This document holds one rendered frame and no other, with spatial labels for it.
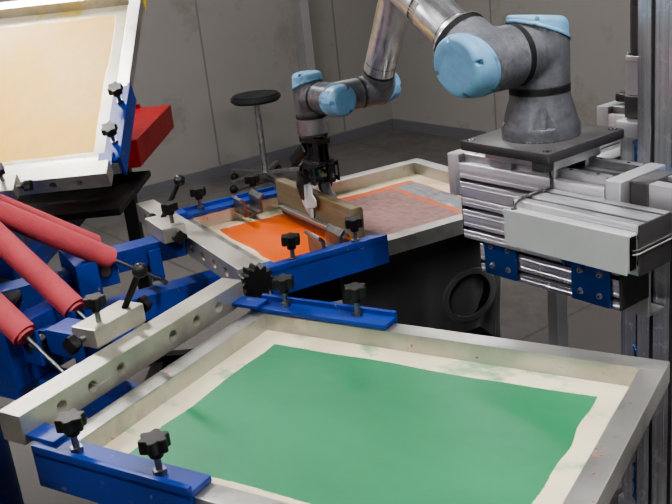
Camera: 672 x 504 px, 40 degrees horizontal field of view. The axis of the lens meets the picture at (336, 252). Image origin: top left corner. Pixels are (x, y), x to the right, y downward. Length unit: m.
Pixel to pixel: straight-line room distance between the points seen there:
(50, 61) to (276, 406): 1.75
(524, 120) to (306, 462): 0.79
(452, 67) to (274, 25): 5.54
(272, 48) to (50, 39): 4.21
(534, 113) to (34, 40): 1.81
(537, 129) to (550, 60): 0.13
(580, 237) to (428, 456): 0.48
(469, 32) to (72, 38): 1.67
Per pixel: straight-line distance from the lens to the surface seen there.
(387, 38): 2.15
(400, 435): 1.43
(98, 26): 3.11
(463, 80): 1.70
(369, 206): 2.53
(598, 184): 1.74
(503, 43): 1.71
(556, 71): 1.80
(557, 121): 1.80
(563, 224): 1.63
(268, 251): 2.27
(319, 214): 2.33
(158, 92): 6.73
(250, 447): 1.45
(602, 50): 6.42
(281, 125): 7.29
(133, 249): 2.17
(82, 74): 2.94
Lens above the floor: 1.69
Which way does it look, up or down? 19 degrees down
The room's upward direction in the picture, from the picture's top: 6 degrees counter-clockwise
